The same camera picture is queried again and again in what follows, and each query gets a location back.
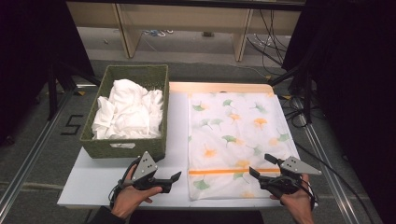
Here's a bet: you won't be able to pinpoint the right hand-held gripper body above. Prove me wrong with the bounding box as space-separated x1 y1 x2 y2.
260 156 322 200

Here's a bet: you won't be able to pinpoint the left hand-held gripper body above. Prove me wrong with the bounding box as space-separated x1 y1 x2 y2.
122 151 172 194

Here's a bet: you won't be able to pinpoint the green woven basket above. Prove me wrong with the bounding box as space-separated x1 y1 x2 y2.
79 63 170 160

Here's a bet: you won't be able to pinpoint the leaf print laundry bag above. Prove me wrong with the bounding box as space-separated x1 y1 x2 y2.
187 91 298 202

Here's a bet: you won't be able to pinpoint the white cloth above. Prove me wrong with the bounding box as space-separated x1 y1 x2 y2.
91 78 164 140

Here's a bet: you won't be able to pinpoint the person's left hand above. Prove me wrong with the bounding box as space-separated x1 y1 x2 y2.
111 166 163 220

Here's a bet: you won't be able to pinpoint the person's right hand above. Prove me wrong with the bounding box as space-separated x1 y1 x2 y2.
270 174 316 224

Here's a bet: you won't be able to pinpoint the white table sheet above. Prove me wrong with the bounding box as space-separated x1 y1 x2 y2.
57 91 318 209

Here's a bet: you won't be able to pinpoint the black metal stand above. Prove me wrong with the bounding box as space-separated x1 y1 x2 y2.
46 60 102 121
269 62 314 124

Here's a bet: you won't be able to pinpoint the black curtain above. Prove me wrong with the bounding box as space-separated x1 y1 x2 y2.
0 0 94 147
281 0 396 224

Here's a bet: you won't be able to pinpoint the light wooden shelf unit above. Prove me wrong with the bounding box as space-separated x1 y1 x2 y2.
66 1 302 63

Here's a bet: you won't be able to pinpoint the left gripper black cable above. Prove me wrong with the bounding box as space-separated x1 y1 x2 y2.
107 157 142 209

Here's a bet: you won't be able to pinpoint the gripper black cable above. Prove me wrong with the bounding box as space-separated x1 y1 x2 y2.
107 157 142 209
293 141 376 224

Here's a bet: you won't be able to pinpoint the aluminium floor rail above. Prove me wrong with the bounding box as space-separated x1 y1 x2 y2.
0 90 76 216
303 124 363 224

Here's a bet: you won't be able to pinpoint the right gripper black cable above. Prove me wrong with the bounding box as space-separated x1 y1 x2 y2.
293 141 376 224

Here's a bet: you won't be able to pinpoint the black floor cables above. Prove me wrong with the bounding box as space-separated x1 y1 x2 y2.
279 96 310 129

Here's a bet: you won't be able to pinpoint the bundle of black cables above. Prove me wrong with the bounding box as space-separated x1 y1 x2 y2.
246 8 288 68

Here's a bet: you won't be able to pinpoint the blue and white cord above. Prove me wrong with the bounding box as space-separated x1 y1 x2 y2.
142 29 175 38

